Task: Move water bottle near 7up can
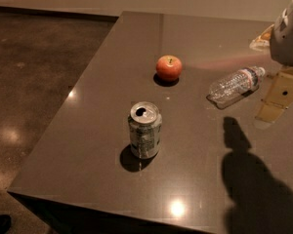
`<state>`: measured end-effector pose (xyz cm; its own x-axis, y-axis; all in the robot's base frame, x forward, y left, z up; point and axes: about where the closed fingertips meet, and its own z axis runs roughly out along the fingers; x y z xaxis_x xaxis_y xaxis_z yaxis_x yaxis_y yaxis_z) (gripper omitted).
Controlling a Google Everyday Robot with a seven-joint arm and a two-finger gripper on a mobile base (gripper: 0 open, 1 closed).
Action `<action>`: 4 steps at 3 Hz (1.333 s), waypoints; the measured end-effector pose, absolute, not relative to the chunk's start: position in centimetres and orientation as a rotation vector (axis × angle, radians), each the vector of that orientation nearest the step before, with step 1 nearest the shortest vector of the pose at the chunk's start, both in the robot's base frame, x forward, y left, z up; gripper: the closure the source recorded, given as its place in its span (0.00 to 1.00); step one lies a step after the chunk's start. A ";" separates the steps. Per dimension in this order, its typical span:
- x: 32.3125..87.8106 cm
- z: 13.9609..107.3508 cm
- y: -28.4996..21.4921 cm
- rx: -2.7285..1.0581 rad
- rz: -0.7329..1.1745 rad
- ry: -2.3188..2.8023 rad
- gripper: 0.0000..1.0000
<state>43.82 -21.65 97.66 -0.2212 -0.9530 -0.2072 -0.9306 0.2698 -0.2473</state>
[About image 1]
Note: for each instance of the clear plastic water bottle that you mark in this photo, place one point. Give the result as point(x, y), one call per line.
point(236, 86)

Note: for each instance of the silver 7up can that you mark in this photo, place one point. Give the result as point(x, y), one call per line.
point(144, 123)

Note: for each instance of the black object on floor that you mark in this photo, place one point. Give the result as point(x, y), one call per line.
point(5, 223)

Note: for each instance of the red apple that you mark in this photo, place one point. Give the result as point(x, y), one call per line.
point(169, 68)

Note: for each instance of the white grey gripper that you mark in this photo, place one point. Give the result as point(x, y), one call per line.
point(288, 43)

